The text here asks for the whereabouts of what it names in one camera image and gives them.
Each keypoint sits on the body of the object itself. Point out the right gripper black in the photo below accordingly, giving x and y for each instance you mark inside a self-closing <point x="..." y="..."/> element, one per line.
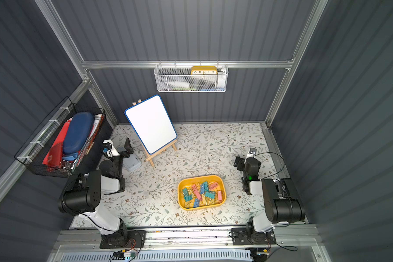
<point x="240" y="162"/>

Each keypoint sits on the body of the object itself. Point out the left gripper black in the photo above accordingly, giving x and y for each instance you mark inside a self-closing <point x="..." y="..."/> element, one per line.
<point x="123" y="154"/>

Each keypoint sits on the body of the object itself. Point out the teal binder clip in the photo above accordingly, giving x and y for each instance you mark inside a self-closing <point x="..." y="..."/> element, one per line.
<point x="185" y="193"/>
<point x="188" y="198"/>
<point x="210" y="194"/>
<point x="205" y="187"/>

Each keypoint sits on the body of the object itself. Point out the yellow binder clip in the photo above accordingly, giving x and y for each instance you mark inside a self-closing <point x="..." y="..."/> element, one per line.
<point x="213" y="202"/>
<point x="189" y="204"/>
<point x="204" y="201"/>

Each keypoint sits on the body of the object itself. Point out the yellow plastic storage tray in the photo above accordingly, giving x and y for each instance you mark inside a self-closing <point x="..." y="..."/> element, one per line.
<point x="187" y="183"/>

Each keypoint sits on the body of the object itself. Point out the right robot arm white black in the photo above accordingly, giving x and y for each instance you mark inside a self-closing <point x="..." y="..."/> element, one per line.
<point x="282" y="204"/>

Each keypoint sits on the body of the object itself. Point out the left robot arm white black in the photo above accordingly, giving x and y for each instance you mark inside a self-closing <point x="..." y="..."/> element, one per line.
<point x="82" y="193"/>

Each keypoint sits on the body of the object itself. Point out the translucent small plastic box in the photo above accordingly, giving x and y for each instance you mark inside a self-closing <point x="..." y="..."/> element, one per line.
<point x="132" y="163"/>

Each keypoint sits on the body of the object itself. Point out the blue oval case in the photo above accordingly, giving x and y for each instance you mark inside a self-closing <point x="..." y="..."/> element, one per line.
<point x="78" y="132"/>

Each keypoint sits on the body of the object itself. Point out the red folder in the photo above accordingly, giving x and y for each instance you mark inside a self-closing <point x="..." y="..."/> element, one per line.
<point x="53" y="159"/>

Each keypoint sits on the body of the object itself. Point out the yellow clock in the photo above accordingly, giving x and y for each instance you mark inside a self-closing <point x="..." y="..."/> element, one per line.
<point x="204" y="70"/>

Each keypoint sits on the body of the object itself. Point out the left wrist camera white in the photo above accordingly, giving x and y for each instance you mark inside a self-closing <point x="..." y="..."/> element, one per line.
<point x="109" y="151"/>

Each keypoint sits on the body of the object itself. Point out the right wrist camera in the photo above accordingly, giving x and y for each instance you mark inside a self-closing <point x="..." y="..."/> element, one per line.
<point x="252" y="152"/>

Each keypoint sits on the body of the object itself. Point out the small whiteboard blue frame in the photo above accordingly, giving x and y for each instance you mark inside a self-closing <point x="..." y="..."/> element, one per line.
<point x="150" y="124"/>

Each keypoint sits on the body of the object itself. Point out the black wire side basket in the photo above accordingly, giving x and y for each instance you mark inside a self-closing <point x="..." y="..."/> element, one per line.
<point x="37" y="146"/>

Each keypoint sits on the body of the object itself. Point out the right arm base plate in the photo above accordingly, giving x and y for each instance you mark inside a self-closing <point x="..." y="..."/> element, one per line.
<point x="241" y="236"/>

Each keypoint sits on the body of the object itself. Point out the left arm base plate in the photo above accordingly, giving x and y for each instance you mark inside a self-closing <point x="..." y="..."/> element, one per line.
<point x="129" y="238"/>

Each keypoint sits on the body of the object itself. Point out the white wire wall basket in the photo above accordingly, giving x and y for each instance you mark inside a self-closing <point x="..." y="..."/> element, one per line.
<point x="170" y="79"/>

